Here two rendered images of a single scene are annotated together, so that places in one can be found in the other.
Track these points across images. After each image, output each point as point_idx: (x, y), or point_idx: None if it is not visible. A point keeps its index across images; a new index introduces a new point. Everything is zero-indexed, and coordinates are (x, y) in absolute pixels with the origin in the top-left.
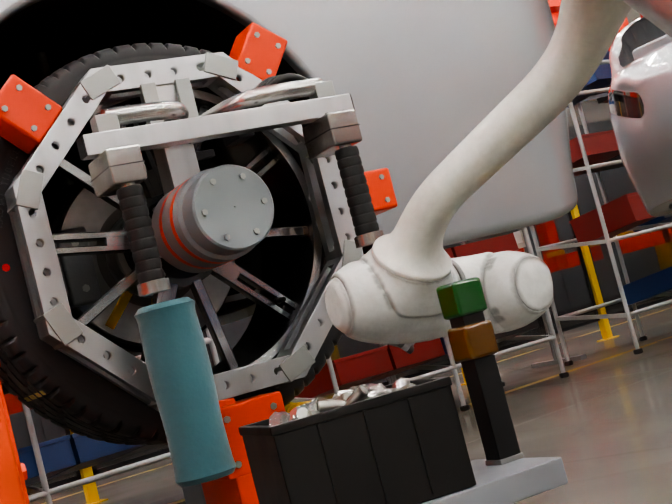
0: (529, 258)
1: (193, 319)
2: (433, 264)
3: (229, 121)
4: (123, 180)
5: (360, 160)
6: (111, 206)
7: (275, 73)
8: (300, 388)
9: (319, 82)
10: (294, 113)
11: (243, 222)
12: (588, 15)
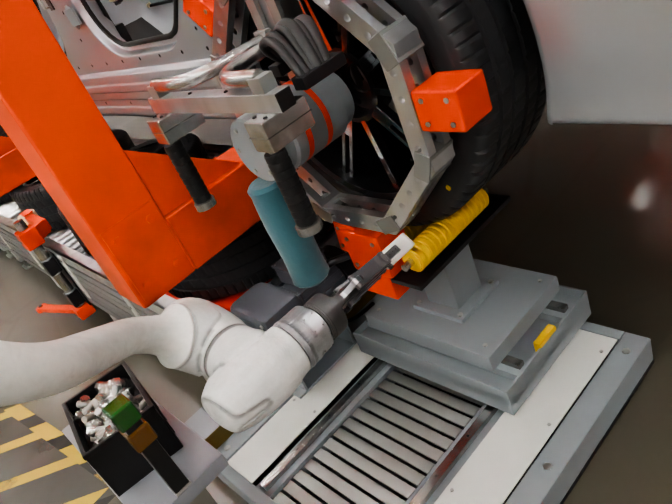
0: (209, 401)
1: (267, 204)
2: (161, 359)
3: (205, 105)
4: (161, 143)
5: (277, 170)
6: None
7: None
8: (434, 220)
9: (249, 80)
10: (240, 106)
11: (261, 164)
12: None
